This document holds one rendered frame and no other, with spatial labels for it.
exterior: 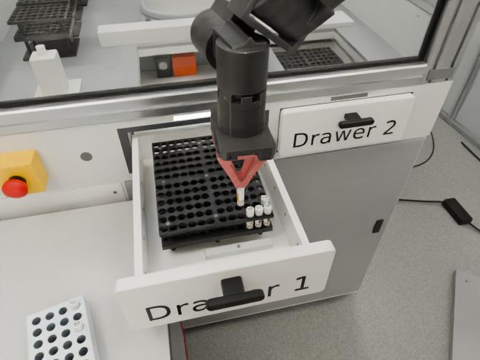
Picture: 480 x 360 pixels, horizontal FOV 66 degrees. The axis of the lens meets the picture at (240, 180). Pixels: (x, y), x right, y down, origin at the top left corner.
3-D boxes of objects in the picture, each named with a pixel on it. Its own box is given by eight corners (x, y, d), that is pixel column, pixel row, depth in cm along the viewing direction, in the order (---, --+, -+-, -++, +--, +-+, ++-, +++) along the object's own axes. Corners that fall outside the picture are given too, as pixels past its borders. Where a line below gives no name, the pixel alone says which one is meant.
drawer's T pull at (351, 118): (373, 125, 74) (376, 119, 74) (339, 130, 73) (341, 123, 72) (366, 115, 77) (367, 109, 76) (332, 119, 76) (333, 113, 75)
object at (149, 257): (311, 278, 57) (316, 254, 53) (141, 312, 53) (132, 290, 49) (249, 127, 85) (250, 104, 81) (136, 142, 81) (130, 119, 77)
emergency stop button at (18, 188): (31, 198, 66) (21, 183, 63) (6, 202, 65) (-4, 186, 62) (33, 187, 68) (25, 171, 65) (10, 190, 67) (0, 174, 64)
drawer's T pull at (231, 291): (265, 301, 47) (266, 295, 46) (207, 313, 46) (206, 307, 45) (258, 276, 50) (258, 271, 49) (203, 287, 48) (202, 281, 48)
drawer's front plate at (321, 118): (401, 138, 84) (417, 96, 77) (278, 156, 80) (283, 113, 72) (397, 134, 85) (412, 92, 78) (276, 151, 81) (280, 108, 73)
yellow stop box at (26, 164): (45, 194, 69) (30, 166, 64) (3, 201, 68) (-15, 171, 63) (49, 176, 72) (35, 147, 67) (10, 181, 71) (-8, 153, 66)
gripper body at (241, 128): (221, 165, 43) (220, 109, 38) (210, 118, 50) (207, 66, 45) (276, 159, 44) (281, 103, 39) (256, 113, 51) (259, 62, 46)
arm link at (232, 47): (227, 45, 35) (280, 37, 37) (203, 21, 40) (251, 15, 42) (228, 108, 40) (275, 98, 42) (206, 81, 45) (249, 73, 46)
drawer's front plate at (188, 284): (323, 291, 57) (337, 248, 49) (131, 331, 52) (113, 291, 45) (319, 281, 58) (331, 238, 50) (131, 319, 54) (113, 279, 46)
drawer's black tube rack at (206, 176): (271, 240, 62) (273, 214, 57) (165, 259, 59) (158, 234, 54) (242, 156, 77) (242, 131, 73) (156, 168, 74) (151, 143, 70)
